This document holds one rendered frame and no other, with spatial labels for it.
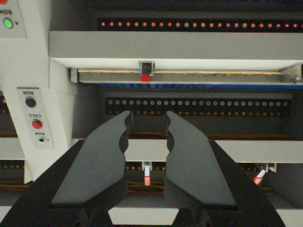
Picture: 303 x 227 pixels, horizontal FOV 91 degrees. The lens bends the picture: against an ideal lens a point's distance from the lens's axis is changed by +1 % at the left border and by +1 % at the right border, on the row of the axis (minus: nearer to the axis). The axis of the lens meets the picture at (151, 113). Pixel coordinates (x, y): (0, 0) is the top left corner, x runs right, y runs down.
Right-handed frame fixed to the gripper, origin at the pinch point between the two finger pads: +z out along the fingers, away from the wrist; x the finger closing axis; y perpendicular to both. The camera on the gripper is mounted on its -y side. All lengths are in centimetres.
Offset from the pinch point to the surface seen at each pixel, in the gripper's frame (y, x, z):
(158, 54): -2.6, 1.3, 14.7
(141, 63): -1.3, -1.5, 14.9
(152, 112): 14.9, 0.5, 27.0
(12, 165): 34, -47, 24
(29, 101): 4.9, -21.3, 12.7
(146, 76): -0.8, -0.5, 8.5
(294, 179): 33, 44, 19
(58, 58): -2.1, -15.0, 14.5
